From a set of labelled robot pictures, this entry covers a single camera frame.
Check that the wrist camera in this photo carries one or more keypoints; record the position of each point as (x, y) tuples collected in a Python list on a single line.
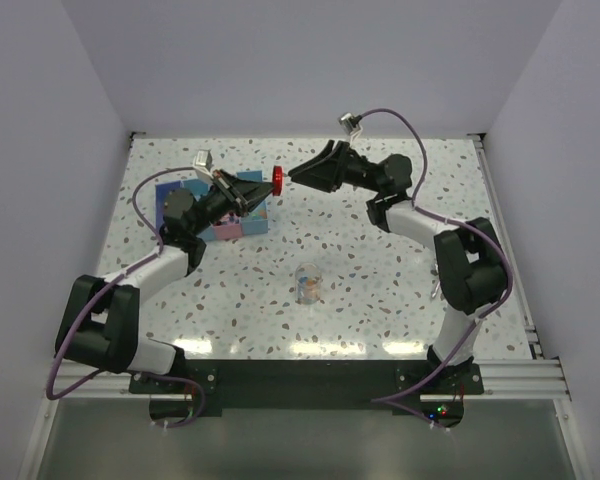
[(202, 164), (351, 125)]

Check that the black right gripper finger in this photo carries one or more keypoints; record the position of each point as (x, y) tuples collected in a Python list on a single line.
[(323, 168), (326, 170)]

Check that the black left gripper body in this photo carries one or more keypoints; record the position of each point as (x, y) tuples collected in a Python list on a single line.
[(221, 201)]

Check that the red jar lid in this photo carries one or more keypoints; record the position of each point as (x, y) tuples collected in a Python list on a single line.
[(277, 180)]

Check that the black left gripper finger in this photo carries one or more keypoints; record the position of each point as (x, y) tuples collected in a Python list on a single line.
[(231, 183), (245, 203)]

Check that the clear plastic jar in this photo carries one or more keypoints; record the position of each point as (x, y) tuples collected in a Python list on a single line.
[(308, 281)]

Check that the blue end candy bin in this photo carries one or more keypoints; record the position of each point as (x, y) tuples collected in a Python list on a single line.
[(256, 223)]

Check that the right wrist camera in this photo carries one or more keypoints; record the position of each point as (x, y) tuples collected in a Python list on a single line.
[(351, 125)]

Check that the pink candy bin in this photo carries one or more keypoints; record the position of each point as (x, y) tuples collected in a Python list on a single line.
[(228, 227)]

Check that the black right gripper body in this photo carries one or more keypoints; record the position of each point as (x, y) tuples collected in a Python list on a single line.
[(358, 172)]

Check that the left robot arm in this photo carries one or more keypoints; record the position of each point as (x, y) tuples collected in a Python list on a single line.
[(100, 325)]

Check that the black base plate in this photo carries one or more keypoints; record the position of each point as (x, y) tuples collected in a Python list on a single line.
[(212, 387)]

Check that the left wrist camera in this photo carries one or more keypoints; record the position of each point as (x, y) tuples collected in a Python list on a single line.
[(202, 164)]

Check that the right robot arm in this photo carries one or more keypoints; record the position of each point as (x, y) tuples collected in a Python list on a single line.
[(473, 272)]

